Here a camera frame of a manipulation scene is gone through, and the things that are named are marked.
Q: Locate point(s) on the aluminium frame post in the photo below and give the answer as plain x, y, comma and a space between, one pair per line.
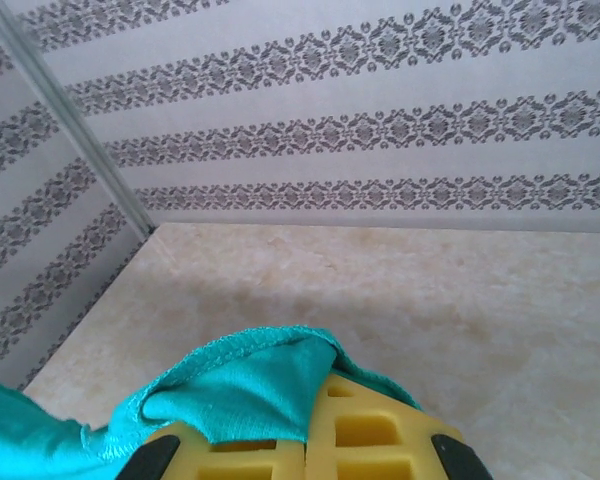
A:
77, 125

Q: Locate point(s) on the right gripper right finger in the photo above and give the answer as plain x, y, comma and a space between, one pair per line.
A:
320, 435

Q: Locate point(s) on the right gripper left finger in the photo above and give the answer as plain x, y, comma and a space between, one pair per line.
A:
290, 465

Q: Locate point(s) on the teal t-shirt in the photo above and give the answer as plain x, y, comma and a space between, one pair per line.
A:
260, 385

